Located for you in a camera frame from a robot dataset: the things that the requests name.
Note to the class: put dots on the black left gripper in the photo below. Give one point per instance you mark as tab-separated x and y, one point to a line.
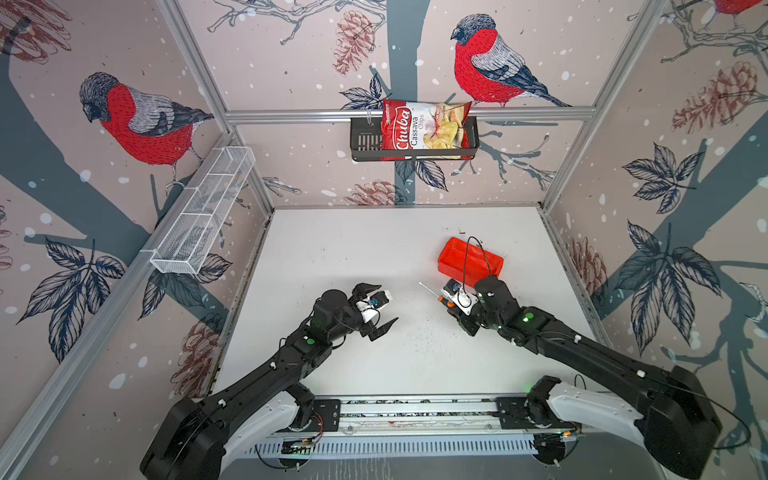
360	289

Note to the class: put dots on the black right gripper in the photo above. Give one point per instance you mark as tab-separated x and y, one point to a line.
457	313

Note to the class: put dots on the orange black screwdriver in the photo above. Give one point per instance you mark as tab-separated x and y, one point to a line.
438	292

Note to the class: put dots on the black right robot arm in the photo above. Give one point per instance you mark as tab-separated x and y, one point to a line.
665	411

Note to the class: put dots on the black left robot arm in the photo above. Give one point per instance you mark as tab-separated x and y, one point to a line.
199	439

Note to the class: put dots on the red plastic bin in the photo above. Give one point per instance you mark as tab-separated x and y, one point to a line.
468	263

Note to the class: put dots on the red cassava chips bag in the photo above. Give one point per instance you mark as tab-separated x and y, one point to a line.
442	123

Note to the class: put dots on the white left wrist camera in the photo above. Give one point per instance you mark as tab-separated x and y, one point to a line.
370	309

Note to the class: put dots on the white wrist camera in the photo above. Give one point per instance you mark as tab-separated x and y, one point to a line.
370	309
456	298

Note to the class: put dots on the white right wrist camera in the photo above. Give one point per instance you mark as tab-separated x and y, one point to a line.
456	298

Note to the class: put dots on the aluminium mounting rail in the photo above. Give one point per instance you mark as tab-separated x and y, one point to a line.
422	415

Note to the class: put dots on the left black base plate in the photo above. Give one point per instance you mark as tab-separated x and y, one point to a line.
319	415

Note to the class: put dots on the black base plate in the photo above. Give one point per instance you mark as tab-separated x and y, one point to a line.
319	415
518	412

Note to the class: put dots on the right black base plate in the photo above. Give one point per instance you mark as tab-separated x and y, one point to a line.
518	412

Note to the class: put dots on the white slotted cable duct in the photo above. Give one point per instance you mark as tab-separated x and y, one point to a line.
343	448

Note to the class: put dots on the black wall basket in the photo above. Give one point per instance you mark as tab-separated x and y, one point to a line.
368	143

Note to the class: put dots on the white wire mesh shelf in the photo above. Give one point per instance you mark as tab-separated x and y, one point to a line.
193	233

